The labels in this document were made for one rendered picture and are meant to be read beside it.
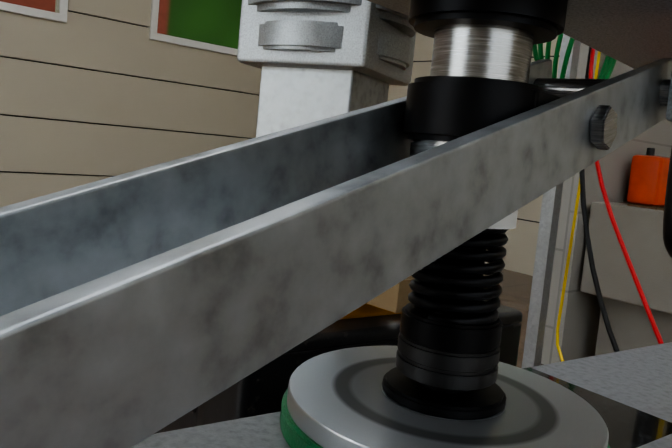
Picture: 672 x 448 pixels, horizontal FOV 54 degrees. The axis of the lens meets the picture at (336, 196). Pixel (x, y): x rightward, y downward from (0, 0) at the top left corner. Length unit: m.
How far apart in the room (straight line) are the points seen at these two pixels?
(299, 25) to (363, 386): 0.80
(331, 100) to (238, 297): 0.97
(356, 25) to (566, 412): 0.80
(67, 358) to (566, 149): 0.32
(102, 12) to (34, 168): 1.59
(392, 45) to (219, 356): 1.01
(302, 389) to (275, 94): 0.84
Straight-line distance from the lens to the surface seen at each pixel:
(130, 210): 0.32
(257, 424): 0.47
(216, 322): 0.21
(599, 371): 0.69
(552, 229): 3.14
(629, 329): 3.61
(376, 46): 1.16
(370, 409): 0.43
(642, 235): 3.40
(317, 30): 1.15
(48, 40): 6.59
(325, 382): 0.47
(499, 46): 0.42
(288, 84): 1.22
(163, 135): 7.01
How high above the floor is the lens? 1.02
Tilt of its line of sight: 4 degrees down
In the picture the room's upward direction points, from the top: 6 degrees clockwise
